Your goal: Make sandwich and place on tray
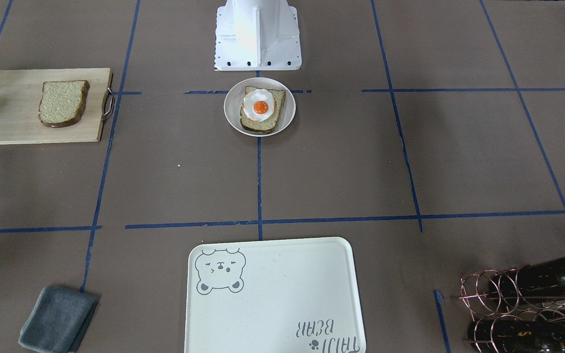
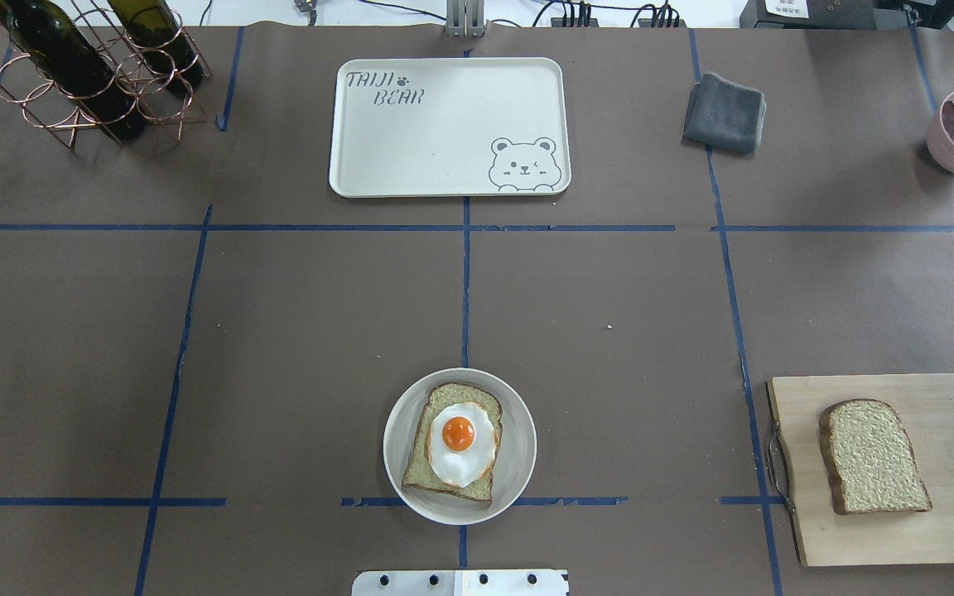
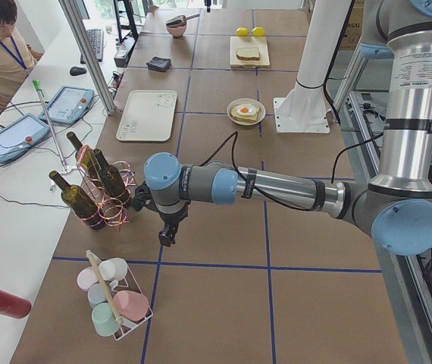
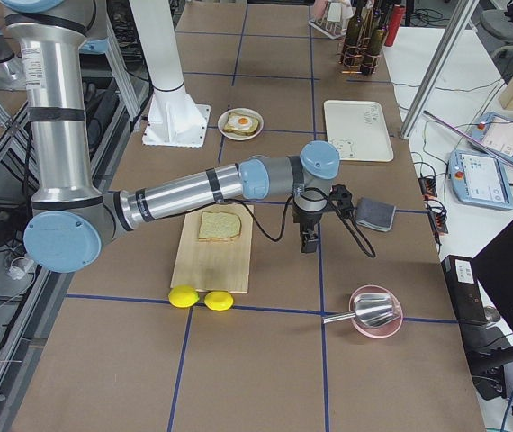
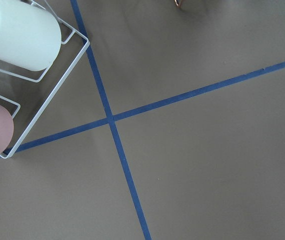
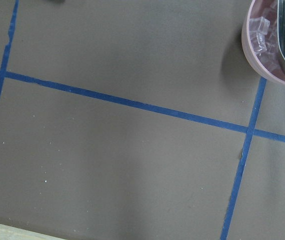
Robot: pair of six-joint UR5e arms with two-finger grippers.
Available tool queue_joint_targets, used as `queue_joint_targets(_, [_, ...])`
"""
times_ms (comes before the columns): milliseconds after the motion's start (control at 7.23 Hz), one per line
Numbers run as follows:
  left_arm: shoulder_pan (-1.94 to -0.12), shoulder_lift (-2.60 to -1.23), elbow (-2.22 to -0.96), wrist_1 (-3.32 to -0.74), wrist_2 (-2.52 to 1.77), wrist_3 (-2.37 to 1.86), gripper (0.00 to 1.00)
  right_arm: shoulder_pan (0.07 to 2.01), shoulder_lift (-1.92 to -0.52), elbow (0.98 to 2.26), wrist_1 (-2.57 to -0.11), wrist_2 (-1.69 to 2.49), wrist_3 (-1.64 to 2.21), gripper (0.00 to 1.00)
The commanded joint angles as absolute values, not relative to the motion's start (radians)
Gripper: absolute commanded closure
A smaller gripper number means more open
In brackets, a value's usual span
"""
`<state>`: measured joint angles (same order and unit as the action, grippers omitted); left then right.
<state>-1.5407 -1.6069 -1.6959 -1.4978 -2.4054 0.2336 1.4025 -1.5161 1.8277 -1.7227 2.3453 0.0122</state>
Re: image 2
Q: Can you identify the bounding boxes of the bread slice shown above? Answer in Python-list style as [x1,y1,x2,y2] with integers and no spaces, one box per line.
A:
[402,382,503,506]
[818,397,932,516]

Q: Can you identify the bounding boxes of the cream bear serving tray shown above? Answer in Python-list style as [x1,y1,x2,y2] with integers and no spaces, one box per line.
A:
[328,57,572,199]

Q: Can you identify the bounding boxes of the fried egg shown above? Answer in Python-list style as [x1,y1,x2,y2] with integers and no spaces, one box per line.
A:
[427,402,499,489]

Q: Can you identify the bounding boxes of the bread slice under egg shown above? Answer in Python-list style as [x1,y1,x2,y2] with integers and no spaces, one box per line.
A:
[402,382,503,506]

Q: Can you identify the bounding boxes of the grey round plate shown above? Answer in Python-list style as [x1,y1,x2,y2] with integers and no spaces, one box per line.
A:
[383,368,537,526]

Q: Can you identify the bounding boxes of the folded grey cloth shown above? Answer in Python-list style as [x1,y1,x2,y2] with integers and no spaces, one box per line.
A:
[682,71,766,154]

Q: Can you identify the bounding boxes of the wooden cutting board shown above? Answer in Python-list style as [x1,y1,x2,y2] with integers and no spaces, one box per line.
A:
[768,373,954,567]

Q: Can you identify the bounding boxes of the dark green wine bottle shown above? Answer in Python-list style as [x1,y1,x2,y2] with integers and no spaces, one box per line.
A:
[0,1,147,141]

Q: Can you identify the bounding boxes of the aluminium frame post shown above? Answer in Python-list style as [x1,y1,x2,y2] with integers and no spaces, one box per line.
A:
[446,0,488,38]

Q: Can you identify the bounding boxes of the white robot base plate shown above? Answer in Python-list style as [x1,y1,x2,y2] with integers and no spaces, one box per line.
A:
[351,569,571,595]

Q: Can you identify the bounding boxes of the copper wire bottle rack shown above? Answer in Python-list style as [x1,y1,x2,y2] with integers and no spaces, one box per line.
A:
[0,1,211,148]

